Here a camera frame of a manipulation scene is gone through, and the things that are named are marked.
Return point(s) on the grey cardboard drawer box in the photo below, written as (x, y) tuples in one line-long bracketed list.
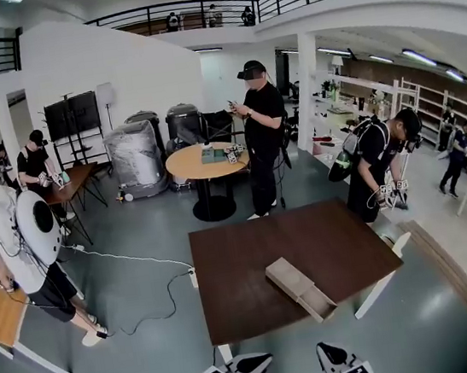
[(287, 277)]

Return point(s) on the dark wooden table white legs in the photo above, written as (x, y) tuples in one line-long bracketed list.
[(244, 266)]

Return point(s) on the brown floor ramp strip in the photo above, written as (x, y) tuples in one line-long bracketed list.
[(442, 264)]

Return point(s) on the green black backpack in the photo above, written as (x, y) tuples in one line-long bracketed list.
[(340, 166)]

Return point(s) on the round wooden table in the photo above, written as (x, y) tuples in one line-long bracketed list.
[(187, 166)]

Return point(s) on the grey-green box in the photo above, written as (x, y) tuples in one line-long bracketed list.
[(212, 156)]

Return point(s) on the plastic-wrapped machine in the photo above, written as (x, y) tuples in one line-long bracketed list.
[(134, 156)]

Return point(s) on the black folding chair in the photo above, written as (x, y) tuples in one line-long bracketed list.
[(218, 127)]

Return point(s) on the white round backpack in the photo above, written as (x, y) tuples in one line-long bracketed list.
[(41, 225)]

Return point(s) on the white shelf unit with items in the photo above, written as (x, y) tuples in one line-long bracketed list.
[(335, 111)]

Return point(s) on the dark table black legs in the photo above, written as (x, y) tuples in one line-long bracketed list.
[(73, 182)]

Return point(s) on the black phone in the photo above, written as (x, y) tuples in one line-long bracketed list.
[(233, 106)]

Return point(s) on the teal cup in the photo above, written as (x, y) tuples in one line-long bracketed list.
[(65, 179)]

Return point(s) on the black office chair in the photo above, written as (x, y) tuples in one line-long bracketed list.
[(294, 91)]

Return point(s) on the white shelving rack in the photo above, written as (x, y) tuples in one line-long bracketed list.
[(461, 106), (407, 88)]

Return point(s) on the white table lamp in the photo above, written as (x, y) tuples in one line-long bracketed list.
[(337, 64)]

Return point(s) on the white light panel on stand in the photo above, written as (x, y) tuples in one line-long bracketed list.
[(105, 93)]

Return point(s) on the black monitor on stand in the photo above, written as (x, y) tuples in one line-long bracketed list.
[(72, 113)]

